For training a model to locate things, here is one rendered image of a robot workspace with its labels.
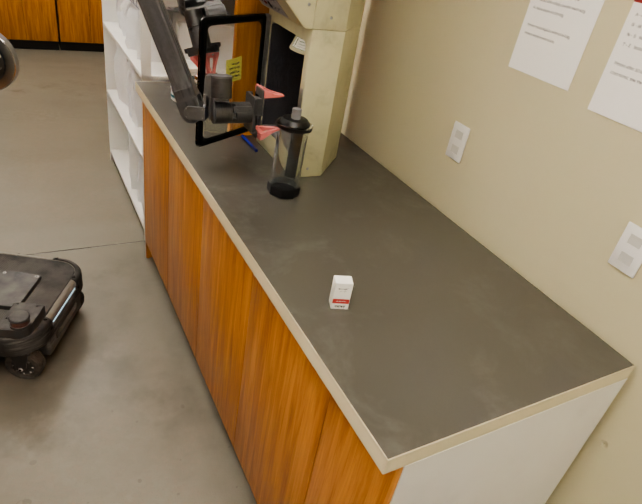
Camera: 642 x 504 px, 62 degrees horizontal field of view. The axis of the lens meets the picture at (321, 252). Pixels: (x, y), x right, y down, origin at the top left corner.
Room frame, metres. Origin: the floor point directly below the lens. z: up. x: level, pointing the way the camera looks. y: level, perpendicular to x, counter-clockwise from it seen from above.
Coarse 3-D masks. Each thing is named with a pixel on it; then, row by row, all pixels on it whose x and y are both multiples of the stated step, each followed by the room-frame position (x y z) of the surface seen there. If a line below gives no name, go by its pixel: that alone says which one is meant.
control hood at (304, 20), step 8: (280, 0) 1.62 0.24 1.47; (288, 0) 1.58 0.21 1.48; (296, 0) 1.59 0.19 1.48; (304, 0) 1.60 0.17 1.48; (312, 0) 1.62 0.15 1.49; (288, 8) 1.61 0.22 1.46; (296, 8) 1.59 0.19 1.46; (304, 8) 1.61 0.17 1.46; (312, 8) 1.62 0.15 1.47; (288, 16) 1.68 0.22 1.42; (296, 16) 1.60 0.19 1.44; (304, 16) 1.61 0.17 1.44; (312, 16) 1.62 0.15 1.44; (304, 24) 1.61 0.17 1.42; (312, 24) 1.62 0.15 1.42
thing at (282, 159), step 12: (276, 120) 1.50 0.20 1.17; (288, 132) 1.46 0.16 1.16; (276, 144) 1.49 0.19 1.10; (288, 144) 1.47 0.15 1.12; (300, 144) 1.48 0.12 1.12; (276, 156) 1.48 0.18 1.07; (288, 156) 1.47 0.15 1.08; (300, 156) 1.48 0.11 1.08; (276, 168) 1.47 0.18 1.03; (288, 168) 1.47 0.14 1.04; (300, 168) 1.49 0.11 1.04; (276, 180) 1.47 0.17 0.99; (288, 180) 1.47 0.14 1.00
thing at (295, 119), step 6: (294, 108) 1.51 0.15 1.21; (300, 108) 1.52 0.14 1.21; (288, 114) 1.53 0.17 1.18; (294, 114) 1.50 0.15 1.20; (300, 114) 1.51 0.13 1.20; (282, 120) 1.49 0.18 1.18; (288, 120) 1.48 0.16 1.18; (294, 120) 1.49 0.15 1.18; (300, 120) 1.50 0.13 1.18; (306, 120) 1.52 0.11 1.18; (288, 126) 1.47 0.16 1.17; (294, 126) 1.47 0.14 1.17; (300, 126) 1.48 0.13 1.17; (306, 126) 1.49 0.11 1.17
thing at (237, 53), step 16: (208, 16) 1.64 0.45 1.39; (208, 32) 1.63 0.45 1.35; (224, 32) 1.69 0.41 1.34; (240, 32) 1.76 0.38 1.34; (256, 32) 1.83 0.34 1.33; (208, 48) 1.63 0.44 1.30; (224, 48) 1.70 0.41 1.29; (240, 48) 1.77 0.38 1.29; (256, 48) 1.84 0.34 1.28; (208, 64) 1.64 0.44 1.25; (224, 64) 1.70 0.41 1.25; (240, 64) 1.77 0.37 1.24; (256, 64) 1.85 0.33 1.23; (240, 80) 1.78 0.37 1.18; (240, 96) 1.78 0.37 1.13; (208, 128) 1.65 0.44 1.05; (224, 128) 1.72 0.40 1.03
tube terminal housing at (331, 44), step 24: (336, 0) 1.66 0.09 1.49; (360, 0) 1.81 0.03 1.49; (288, 24) 1.76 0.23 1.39; (336, 24) 1.67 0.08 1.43; (360, 24) 1.87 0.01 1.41; (312, 48) 1.63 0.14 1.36; (336, 48) 1.67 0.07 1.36; (312, 72) 1.64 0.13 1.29; (336, 72) 1.68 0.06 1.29; (312, 96) 1.64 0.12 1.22; (336, 96) 1.71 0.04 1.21; (312, 120) 1.65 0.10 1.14; (336, 120) 1.78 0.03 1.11; (264, 144) 1.83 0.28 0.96; (312, 144) 1.66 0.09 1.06; (336, 144) 1.84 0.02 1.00; (312, 168) 1.67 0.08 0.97
